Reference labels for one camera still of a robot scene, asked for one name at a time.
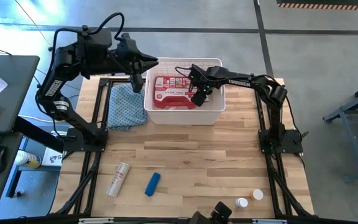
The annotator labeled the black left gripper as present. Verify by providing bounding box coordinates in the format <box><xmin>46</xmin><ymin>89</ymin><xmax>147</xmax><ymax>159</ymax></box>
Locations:
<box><xmin>112</xmin><ymin>49</ymin><xmax>160</xmax><ymax>94</ymax></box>

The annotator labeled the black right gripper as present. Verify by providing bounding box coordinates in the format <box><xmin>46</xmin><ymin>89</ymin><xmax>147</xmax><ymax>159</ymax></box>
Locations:
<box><xmin>186</xmin><ymin>63</ymin><xmax>226</xmax><ymax>108</ymax></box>

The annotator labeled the red first aid kit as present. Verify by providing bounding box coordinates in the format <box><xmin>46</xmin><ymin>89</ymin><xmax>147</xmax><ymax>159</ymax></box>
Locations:
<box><xmin>153</xmin><ymin>76</ymin><xmax>198</xmax><ymax>110</ymax></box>

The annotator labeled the white perforated plastic basket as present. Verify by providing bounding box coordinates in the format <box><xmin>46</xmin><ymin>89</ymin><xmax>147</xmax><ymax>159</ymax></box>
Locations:
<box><xmin>143</xmin><ymin>57</ymin><xmax>226</xmax><ymax>126</ymax></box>

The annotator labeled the blue patterned cloth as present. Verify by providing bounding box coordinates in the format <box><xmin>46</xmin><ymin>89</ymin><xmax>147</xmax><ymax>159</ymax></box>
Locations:
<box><xmin>106</xmin><ymin>83</ymin><xmax>149</xmax><ymax>131</ymax></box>

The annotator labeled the blue bandage roll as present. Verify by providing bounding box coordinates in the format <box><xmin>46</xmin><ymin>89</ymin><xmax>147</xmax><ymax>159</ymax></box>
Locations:
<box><xmin>144</xmin><ymin>172</ymin><xmax>162</xmax><ymax>197</ymax></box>

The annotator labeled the clear tube red print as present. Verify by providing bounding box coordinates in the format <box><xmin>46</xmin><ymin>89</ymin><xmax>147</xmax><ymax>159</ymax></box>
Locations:
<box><xmin>106</xmin><ymin>161</ymin><xmax>131</xmax><ymax>198</ymax></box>

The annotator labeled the white cardboard box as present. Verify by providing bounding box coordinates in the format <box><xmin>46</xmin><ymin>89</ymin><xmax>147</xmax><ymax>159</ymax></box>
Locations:
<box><xmin>40</xmin><ymin>147</ymin><xmax>64</xmax><ymax>167</ymax></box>

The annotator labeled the black device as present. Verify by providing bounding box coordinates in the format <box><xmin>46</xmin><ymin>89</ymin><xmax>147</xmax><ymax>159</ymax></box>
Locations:
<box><xmin>188</xmin><ymin>201</ymin><xmax>233</xmax><ymax>224</ymax></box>

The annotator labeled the grey desk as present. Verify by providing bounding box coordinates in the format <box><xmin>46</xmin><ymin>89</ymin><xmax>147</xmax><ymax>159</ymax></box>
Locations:
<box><xmin>0</xmin><ymin>55</ymin><xmax>65</xmax><ymax>211</ymax></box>

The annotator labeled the white yellow spray can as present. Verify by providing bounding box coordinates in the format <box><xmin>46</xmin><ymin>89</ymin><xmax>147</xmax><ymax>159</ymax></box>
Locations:
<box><xmin>13</xmin><ymin>149</ymin><xmax>42</xmax><ymax>170</ymax></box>

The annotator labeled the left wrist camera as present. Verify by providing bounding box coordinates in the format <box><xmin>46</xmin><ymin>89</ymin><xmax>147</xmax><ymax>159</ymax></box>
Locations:
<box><xmin>116</xmin><ymin>32</ymin><xmax>140</xmax><ymax>55</ymax></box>

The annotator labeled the black metal table frame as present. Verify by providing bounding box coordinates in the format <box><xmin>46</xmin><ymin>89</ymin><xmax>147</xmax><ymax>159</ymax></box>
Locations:
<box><xmin>50</xmin><ymin>68</ymin><xmax>315</xmax><ymax>224</ymax></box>

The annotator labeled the white flat bracket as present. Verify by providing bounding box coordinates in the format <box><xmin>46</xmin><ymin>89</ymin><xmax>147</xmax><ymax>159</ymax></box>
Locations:
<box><xmin>78</xmin><ymin>217</ymin><xmax>115</xmax><ymax>224</ymax></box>
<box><xmin>252</xmin><ymin>218</ymin><xmax>288</xmax><ymax>224</ymax></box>

